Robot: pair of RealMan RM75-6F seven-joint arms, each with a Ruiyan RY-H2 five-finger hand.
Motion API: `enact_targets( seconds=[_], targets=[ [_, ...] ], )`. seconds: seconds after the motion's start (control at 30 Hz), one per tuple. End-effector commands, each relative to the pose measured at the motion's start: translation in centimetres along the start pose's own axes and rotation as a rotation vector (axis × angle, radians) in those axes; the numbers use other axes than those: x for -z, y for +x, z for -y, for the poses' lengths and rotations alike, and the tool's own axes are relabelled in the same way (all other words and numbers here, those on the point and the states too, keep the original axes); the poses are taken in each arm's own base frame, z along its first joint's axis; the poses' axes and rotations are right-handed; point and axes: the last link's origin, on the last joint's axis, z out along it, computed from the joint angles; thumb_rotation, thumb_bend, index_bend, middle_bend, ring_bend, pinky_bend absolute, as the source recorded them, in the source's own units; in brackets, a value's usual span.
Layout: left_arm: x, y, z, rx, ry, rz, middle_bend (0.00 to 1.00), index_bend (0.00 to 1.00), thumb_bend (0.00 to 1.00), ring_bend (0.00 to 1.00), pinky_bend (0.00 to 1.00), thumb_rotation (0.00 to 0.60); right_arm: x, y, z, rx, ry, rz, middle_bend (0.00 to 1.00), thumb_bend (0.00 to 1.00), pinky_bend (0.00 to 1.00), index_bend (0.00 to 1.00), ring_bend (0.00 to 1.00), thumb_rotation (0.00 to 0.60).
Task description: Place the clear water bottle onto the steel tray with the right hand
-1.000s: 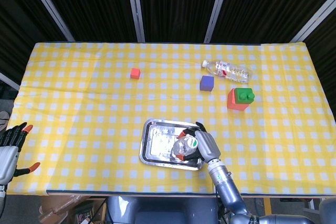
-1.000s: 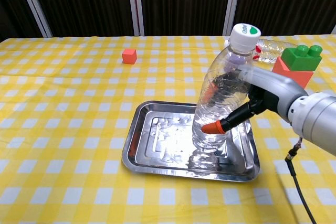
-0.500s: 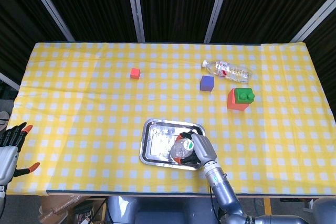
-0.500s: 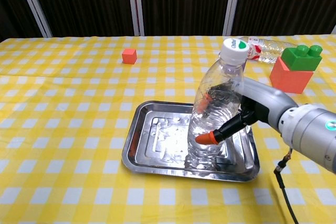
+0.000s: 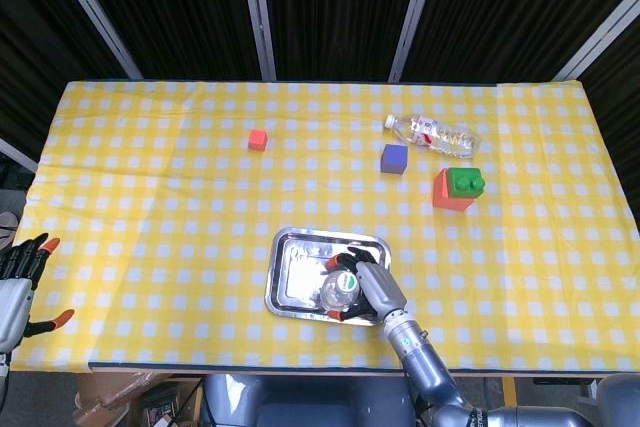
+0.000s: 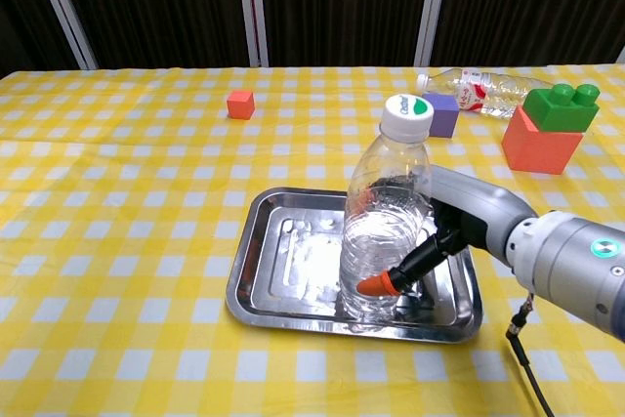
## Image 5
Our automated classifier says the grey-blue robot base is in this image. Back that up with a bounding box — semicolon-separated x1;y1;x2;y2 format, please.
201;374;417;427

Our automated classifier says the large orange cube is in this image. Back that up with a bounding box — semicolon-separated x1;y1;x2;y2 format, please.
432;167;476;211

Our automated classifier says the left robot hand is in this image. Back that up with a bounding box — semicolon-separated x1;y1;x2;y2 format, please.
0;232;76;354

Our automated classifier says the rectangular metal tray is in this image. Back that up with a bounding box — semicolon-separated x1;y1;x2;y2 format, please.
264;225;393;326

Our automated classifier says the green toy brick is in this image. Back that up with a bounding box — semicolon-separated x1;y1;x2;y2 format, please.
446;167;487;200

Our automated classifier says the beige shoe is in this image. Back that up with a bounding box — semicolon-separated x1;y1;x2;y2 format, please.
0;211;21;248

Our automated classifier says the clear bottle with green-white cap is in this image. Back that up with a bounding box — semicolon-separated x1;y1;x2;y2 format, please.
319;270;360;311

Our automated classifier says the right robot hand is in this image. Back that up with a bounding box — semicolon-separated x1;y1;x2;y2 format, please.
324;246;409;323

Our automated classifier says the clear bottle with red label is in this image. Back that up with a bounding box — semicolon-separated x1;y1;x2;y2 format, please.
383;113;482;160

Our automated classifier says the blue cube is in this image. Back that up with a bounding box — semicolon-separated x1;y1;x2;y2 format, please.
380;143;409;176

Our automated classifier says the silver partition post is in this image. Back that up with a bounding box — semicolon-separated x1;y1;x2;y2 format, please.
388;0;444;83
0;137;39;173
237;0;278;82
42;0;144;81
553;0;640;82

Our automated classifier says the yellow white checkered tablecloth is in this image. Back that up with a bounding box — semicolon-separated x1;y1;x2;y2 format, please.
10;79;640;373

